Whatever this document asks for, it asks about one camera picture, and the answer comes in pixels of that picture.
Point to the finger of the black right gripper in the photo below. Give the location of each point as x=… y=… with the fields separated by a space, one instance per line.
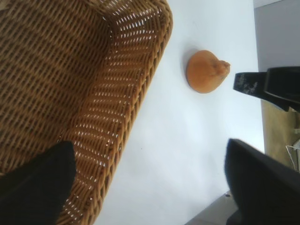
x=276 y=86

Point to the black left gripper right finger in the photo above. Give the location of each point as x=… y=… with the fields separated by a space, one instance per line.
x=262 y=187

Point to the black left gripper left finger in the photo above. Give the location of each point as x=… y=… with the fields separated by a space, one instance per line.
x=35 y=192

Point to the orange fruit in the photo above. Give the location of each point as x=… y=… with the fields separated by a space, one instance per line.
x=204 y=72

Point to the brown woven wicker basket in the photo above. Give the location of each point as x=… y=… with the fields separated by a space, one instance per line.
x=70 y=70

